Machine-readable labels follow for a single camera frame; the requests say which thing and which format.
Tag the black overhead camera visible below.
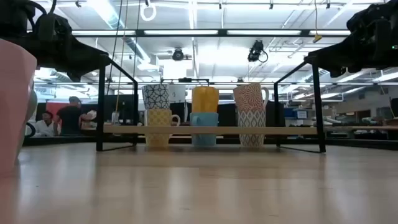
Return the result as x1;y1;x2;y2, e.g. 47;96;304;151
247;39;269;63

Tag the pink faceted mug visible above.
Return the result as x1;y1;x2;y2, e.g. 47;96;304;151
0;39;38;179

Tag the plain yellow mug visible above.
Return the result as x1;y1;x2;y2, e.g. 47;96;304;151
191;86;220;113

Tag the dark hanging cable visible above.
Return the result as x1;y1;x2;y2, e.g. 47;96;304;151
106;0;124;96

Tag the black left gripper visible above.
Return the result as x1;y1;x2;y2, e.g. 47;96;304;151
18;14;111;82

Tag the yellow hanging connector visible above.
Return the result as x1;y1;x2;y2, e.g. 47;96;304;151
312;0;323;44

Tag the grey patterned white mug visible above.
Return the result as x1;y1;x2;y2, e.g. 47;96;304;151
238;110;267;148

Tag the person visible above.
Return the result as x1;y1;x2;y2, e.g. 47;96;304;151
55;96;98;136
34;110;58;138

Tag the background wooden table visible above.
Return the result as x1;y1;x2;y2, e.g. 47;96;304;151
323;125;398;131

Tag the red patterned white mug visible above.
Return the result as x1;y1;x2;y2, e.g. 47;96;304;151
233;83;270;112

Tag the round black ceiling fixture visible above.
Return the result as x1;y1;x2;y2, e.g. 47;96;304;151
171;47;185;62

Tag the black overhead frame beam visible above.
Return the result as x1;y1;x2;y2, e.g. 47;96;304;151
26;28;352;38

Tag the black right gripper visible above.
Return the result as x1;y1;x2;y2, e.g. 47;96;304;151
303;20;392;78

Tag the navy patterned white mug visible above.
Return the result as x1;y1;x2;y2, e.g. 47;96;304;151
141;83;171;110

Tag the white background container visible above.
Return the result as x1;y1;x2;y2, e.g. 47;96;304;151
169;84;187;103

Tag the white cable loop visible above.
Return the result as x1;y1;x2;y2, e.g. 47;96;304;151
139;0;157;22

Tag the yellow dotted white mug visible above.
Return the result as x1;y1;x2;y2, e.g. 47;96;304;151
143;108;182;147

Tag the black table rig frame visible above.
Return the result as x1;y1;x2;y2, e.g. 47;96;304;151
23;134;398;151

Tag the blue storage bin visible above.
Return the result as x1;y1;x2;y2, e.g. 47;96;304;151
284;107;309;120

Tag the plain blue mug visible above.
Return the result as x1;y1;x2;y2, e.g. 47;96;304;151
189;112;220;147

